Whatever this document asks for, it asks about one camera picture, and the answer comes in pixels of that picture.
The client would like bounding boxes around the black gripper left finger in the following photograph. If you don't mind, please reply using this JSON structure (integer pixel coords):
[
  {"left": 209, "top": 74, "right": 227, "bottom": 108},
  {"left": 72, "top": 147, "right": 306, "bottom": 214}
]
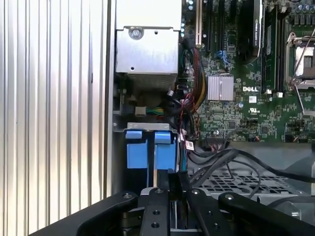
[{"left": 29, "top": 173, "right": 179, "bottom": 236}]

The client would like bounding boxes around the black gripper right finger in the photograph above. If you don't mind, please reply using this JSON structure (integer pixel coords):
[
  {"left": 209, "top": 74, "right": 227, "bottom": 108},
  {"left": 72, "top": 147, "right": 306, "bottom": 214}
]
[{"left": 178, "top": 171, "right": 315, "bottom": 236}]

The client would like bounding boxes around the black disk wire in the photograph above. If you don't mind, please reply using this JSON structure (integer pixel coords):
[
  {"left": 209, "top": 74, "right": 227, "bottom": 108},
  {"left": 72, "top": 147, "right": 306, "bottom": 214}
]
[
  {"left": 187, "top": 147, "right": 315, "bottom": 184},
  {"left": 187, "top": 151, "right": 237, "bottom": 187}
]

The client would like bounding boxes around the hard disk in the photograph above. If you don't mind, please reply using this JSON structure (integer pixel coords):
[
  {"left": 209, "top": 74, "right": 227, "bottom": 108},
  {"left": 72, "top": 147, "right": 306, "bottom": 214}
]
[{"left": 154, "top": 131, "right": 178, "bottom": 172}]

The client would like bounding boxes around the blue disk carrier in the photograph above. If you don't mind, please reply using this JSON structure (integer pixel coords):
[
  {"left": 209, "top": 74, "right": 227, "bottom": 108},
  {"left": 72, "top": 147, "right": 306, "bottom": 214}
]
[{"left": 125, "top": 129, "right": 149, "bottom": 170}]

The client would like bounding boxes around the grey metal disk bay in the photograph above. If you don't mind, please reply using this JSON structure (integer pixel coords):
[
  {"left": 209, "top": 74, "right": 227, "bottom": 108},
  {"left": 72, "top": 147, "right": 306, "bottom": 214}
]
[{"left": 112, "top": 120, "right": 315, "bottom": 223}]

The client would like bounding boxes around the black RAM slot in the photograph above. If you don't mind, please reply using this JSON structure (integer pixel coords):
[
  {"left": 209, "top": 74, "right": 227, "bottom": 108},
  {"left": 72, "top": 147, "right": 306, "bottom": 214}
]
[
  {"left": 275, "top": 9, "right": 286, "bottom": 97},
  {"left": 261, "top": 4, "right": 276, "bottom": 95}
]

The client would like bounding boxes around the black expansion slot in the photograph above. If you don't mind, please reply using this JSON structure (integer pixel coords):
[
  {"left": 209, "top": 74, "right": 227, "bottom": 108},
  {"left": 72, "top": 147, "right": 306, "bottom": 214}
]
[
  {"left": 217, "top": 0, "right": 226, "bottom": 50},
  {"left": 205, "top": 0, "right": 214, "bottom": 53}
]

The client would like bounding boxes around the tan expansion slot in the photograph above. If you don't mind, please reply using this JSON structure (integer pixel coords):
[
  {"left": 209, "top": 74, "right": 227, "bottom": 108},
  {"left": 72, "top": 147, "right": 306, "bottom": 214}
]
[{"left": 195, "top": 0, "right": 204, "bottom": 48}]

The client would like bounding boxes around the black board connector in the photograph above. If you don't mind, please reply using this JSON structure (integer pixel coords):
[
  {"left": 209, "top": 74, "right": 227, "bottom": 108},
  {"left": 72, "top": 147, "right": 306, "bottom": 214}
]
[{"left": 205, "top": 136, "right": 226, "bottom": 148}]

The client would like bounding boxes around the green motherboard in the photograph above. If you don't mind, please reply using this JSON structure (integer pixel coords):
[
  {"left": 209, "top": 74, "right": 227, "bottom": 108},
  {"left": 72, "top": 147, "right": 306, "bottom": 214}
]
[{"left": 181, "top": 0, "right": 315, "bottom": 145}]

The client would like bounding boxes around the silver chipset heatsink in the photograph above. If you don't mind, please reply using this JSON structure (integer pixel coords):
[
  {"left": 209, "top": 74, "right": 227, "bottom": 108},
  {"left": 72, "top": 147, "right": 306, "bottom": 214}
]
[{"left": 207, "top": 75, "right": 234, "bottom": 101}]

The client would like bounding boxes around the dark grey PC case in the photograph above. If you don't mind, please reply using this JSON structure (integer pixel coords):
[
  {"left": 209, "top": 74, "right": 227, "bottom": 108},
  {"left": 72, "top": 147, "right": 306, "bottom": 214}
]
[{"left": 103, "top": 0, "right": 315, "bottom": 236}]

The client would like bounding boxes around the metal socket cover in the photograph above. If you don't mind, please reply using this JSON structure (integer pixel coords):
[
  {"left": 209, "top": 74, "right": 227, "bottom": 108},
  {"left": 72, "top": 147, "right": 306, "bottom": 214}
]
[{"left": 291, "top": 80, "right": 315, "bottom": 117}]

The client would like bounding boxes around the silver power supply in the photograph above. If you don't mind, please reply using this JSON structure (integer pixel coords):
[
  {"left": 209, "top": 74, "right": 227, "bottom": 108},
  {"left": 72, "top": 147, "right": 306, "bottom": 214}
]
[{"left": 114, "top": 0, "right": 180, "bottom": 95}]

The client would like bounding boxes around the metal locking lever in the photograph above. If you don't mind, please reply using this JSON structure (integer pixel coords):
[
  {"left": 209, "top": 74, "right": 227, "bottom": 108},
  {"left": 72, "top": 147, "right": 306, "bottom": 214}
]
[{"left": 290, "top": 34, "right": 315, "bottom": 86}]

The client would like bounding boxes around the CPU socket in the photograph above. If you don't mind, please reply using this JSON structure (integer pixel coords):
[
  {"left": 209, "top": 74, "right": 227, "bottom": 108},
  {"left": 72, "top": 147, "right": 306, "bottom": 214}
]
[{"left": 294, "top": 45, "right": 315, "bottom": 79}]

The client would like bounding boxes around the black graphics card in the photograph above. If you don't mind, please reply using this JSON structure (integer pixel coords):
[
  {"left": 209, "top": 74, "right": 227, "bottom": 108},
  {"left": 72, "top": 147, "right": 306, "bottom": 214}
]
[{"left": 237, "top": 0, "right": 264, "bottom": 65}]

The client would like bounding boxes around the white wire connector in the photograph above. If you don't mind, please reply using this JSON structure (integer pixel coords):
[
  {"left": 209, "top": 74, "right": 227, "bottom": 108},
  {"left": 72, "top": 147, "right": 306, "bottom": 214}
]
[{"left": 134, "top": 106, "right": 148, "bottom": 117}]

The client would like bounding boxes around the coloured power wire bundle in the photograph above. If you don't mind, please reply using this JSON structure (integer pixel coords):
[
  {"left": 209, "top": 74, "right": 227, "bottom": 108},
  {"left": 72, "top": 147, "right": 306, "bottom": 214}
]
[{"left": 188, "top": 46, "right": 208, "bottom": 115}]

